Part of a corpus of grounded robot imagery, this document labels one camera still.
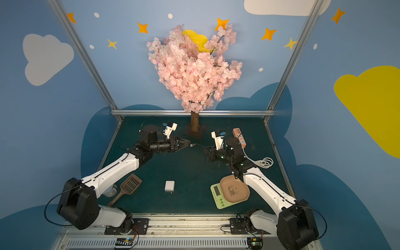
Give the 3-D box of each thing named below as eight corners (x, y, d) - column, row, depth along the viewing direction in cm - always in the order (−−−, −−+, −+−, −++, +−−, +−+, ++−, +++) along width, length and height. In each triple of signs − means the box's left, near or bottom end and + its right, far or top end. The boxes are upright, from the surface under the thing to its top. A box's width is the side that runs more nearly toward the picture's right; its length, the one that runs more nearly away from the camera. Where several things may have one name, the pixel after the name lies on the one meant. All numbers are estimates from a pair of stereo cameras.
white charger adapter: (164, 193, 87) (163, 191, 85) (166, 182, 91) (165, 180, 88) (173, 193, 87) (173, 191, 85) (175, 182, 91) (174, 180, 88)
